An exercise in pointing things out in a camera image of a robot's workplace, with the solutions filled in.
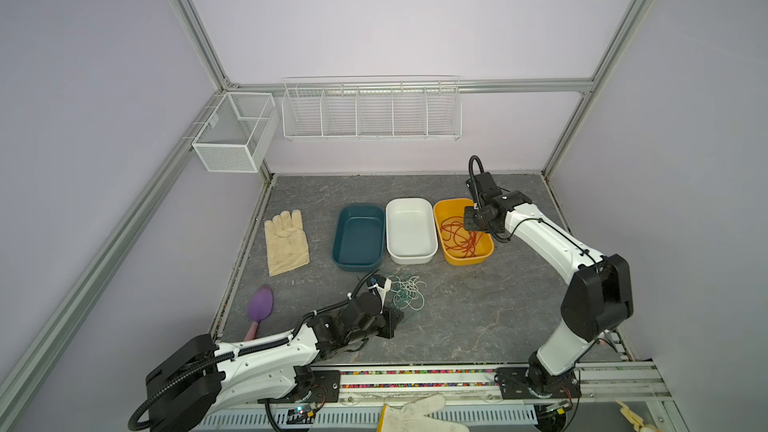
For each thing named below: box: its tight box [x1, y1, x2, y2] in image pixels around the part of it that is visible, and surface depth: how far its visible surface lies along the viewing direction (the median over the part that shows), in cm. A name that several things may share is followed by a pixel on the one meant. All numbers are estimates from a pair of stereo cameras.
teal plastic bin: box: [332, 204, 386, 272], surface depth 103 cm
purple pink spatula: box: [244, 284, 274, 342], surface depth 90 cm
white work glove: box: [382, 394, 470, 432], surface depth 71 cm
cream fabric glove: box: [264, 209, 311, 277], surface depth 103 cm
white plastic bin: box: [386, 197, 439, 265], surface depth 106 cm
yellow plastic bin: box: [433, 198, 495, 266], surface depth 101 cm
